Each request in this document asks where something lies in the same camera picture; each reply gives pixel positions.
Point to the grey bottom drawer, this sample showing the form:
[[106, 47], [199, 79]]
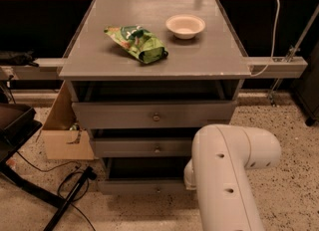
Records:
[[143, 175]]

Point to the cardboard box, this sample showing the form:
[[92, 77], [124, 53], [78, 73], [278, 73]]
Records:
[[63, 137]]

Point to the grey drawer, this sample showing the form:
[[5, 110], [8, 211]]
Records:
[[153, 114], [141, 147], [143, 175]]

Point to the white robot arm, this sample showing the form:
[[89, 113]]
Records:
[[220, 156]]

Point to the black object on rail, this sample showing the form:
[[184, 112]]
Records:
[[10, 58]]

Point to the black stand with tray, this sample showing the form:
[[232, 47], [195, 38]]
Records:
[[17, 126]]

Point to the grey top drawer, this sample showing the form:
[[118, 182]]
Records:
[[153, 114]]

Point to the grey middle drawer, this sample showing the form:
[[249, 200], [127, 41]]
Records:
[[141, 147]]

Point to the grey drawer cabinet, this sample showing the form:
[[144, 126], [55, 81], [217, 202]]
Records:
[[215, 41]]

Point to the dark cabinet at right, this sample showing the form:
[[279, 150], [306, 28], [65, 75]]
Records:
[[306, 88]]

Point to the green snack bag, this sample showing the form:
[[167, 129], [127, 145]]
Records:
[[139, 42]]

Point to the white paper bowl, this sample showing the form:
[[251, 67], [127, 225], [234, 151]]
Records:
[[185, 26]]

